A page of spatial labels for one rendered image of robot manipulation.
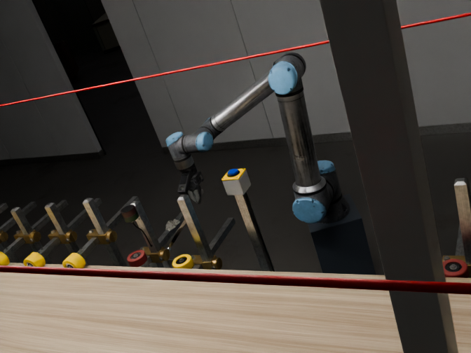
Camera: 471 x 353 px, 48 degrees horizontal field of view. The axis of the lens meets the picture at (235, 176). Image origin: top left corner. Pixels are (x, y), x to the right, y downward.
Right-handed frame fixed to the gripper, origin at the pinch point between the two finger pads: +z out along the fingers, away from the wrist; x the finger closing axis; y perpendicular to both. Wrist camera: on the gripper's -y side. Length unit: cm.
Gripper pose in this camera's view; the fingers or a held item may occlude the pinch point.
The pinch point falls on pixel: (198, 202)
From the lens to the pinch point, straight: 265.9
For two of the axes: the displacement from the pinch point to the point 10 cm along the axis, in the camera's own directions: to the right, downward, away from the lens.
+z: 3.1, 8.5, 4.2
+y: 3.8, -5.2, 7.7
